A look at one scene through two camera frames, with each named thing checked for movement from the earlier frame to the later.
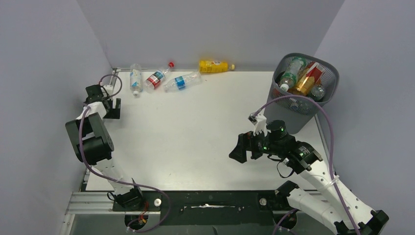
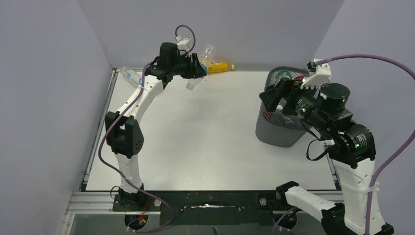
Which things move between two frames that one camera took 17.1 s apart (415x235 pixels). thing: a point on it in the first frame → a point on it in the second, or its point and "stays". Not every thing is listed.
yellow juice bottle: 214,66 stays
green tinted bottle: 288,78 → 282,74
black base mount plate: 211,208 stays
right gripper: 245,141 → 271,97
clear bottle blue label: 180,82 → 207,56
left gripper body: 106,99 → 183,66
